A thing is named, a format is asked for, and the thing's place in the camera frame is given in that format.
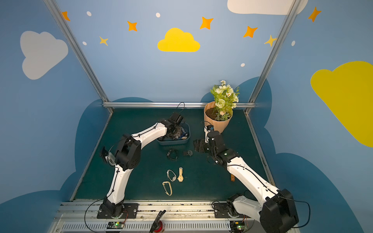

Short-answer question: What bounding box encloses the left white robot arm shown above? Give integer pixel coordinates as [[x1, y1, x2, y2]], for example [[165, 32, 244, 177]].
[[97, 112, 184, 219]]

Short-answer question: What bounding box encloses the aluminium rail front frame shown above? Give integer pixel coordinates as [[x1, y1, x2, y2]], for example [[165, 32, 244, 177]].
[[48, 200, 265, 233]]

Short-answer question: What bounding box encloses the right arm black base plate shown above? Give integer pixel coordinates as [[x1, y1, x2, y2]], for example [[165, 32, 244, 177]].
[[212, 202, 232, 218]]

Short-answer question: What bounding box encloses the artificial white flower plant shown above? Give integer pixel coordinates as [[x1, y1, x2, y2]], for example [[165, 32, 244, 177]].
[[210, 80, 239, 121]]

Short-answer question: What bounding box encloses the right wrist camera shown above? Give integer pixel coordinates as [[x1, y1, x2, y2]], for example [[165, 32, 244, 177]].
[[204, 124, 214, 143]]

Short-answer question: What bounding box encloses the green circuit board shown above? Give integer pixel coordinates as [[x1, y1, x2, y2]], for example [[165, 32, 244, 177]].
[[229, 221, 248, 233], [107, 222, 125, 230]]

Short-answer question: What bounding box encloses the cream strap small watch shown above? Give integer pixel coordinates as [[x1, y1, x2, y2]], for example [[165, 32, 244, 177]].
[[177, 167, 184, 182]]

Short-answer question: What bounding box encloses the aluminium back frame bar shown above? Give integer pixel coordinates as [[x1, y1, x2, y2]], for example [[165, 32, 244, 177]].
[[102, 101, 255, 109]]

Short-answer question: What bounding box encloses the right green circuit board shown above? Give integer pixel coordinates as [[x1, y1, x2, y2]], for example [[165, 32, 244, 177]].
[[229, 221, 248, 233]]

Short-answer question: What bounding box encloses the red emergency stop button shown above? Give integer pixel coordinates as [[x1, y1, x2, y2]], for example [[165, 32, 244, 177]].
[[149, 210, 166, 233]]

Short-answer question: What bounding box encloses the aluminium left frame post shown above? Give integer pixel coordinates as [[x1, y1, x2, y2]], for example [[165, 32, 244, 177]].
[[44, 0, 110, 103]]

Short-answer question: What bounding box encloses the black digital strap watch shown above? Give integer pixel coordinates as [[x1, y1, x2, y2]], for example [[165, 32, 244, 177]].
[[166, 149, 178, 161]]

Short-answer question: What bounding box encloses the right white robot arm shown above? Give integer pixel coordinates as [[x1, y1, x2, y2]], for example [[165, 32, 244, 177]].
[[193, 131, 299, 233]]

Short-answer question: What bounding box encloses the left green circuit board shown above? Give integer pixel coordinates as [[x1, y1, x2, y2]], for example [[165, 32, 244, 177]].
[[107, 222, 125, 230]]

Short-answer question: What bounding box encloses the aluminium right frame post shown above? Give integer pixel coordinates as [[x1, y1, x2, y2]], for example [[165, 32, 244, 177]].
[[244, 0, 304, 116]]

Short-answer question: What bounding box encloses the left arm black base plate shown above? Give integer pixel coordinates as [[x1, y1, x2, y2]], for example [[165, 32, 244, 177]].
[[97, 203, 139, 219]]

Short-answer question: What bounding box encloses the cream strap square watch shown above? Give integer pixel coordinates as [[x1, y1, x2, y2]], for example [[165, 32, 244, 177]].
[[162, 181, 173, 196]]

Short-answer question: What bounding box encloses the ribbed terracotta flower pot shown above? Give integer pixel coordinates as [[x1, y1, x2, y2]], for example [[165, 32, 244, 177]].
[[204, 101, 233, 133]]

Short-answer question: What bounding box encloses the aluminium frame post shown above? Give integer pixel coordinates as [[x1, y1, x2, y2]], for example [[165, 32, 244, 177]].
[[44, 0, 110, 103], [244, 0, 304, 116]]

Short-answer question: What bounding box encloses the blue plastic storage box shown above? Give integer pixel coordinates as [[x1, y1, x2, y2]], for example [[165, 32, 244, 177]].
[[156, 122, 191, 146]]

